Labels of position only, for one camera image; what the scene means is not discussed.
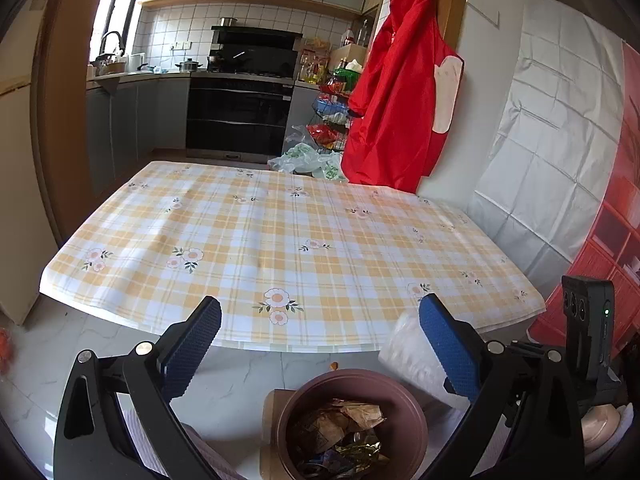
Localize cardboard box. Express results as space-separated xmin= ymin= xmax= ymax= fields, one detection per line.
xmin=327 ymin=42 xmax=369 ymax=74

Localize green-printed plastic bag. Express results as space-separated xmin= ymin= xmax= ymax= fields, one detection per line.
xmin=267 ymin=142 xmax=351 ymax=184

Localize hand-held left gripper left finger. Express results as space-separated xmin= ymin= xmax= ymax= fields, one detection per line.
xmin=53 ymin=296 xmax=223 ymax=480

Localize black range hood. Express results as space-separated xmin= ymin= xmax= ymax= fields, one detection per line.
xmin=210 ymin=25 xmax=304 ymax=61

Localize black built-in oven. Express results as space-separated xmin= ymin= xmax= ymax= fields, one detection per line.
xmin=186 ymin=72 xmax=295 ymax=159

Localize yellow checked tablecloth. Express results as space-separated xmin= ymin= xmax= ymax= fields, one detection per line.
xmin=40 ymin=160 xmax=547 ymax=357

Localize kitchen window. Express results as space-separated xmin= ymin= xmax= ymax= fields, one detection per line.
xmin=90 ymin=0 xmax=146 ymax=56

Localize brown wrapper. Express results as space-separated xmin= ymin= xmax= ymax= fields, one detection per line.
xmin=292 ymin=399 xmax=386 ymax=454

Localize brown cardboard piece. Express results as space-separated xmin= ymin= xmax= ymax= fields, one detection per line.
xmin=260 ymin=389 xmax=301 ymax=480

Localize grey lower cabinets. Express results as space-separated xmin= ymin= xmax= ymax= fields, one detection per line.
xmin=86 ymin=77 xmax=191 ymax=197

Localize mauve plastic trash bin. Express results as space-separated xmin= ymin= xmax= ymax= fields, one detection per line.
xmin=274 ymin=369 xmax=429 ymax=480

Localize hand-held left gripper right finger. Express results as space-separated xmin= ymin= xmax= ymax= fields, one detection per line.
xmin=417 ymin=294 xmax=587 ymax=480

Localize red apron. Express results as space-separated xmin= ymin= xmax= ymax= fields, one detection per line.
xmin=347 ymin=0 xmax=466 ymax=194

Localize mauve cloth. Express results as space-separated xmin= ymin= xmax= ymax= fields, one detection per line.
xmin=182 ymin=422 xmax=241 ymax=480

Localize row of condiment bottles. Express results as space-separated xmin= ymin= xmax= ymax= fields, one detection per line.
xmin=297 ymin=35 xmax=351 ymax=86

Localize blue crushed can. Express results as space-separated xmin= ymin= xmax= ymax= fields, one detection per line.
xmin=302 ymin=450 xmax=346 ymax=479

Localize steel kitchen faucet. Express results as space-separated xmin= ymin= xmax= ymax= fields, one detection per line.
xmin=100 ymin=31 xmax=126 ymax=59

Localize red printed sheet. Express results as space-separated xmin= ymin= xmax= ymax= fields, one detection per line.
xmin=527 ymin=40 xmax=640 ymax=357

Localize gold foil wrapper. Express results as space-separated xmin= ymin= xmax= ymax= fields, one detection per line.
xmin=330 ymin=435 xmax=391 ymax=476

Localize black wire rack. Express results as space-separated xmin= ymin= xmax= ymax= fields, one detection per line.
xmin=305 ymin=80 xmax=361 ymax=154

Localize person's right hand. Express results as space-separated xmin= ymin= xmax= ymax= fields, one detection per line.
xmin=580 ymin=402 xmax=626 ymax=444

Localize white foam net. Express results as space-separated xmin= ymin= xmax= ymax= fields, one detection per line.
xmin=377 ymin=310 xmax=454 ymax=406

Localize white creased wall sheet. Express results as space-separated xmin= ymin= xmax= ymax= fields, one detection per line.
xmin=467 ymin=0 xmax=626 ymax=267

